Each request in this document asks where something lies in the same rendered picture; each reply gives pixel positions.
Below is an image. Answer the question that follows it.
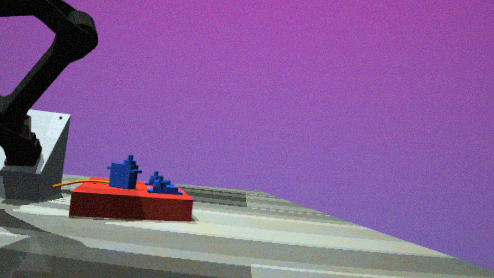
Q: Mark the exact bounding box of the red flat deck plate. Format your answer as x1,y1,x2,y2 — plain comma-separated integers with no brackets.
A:
69,171,193,222

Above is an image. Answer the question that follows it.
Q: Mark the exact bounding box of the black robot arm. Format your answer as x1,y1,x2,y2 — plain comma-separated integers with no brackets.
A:
0,0,98,167

